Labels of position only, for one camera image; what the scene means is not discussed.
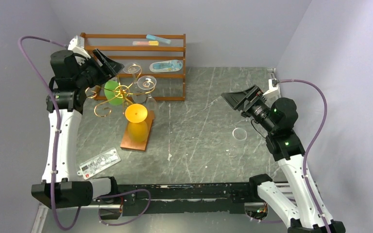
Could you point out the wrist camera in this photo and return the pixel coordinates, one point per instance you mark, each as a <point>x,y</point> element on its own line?
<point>273,91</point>
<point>77,45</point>

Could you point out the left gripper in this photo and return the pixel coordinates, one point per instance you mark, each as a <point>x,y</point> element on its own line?
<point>110,69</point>

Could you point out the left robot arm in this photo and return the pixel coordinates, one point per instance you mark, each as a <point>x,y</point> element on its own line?
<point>74,73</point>

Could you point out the packaged item on table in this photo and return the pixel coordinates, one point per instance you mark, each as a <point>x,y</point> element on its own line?
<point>98,164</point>

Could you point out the gold wire wine glass rack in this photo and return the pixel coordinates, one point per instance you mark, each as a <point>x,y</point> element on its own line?
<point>102,110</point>

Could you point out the green plastic wine glass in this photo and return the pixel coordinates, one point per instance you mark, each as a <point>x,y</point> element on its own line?
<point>111,92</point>

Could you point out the small clear glass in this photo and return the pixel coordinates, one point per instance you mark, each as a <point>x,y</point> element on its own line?
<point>239,134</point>

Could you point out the orange plastic wine glass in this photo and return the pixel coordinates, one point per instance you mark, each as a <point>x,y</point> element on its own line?
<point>137,128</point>

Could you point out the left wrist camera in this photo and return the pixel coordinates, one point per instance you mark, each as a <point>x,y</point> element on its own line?
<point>77,45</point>

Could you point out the wooden shelf rack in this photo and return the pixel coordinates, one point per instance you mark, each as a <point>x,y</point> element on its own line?
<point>119,48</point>

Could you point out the black base frame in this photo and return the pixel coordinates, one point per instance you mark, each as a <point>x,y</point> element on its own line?
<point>138,199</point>

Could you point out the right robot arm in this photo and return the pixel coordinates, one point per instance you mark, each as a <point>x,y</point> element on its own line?
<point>289,160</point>

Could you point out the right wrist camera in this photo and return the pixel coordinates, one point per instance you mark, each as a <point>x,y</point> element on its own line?
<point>273,91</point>

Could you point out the blue toothbrush package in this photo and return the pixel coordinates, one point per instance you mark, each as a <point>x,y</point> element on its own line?
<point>166,66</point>

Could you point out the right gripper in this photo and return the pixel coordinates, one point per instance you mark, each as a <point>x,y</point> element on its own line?
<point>247,103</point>

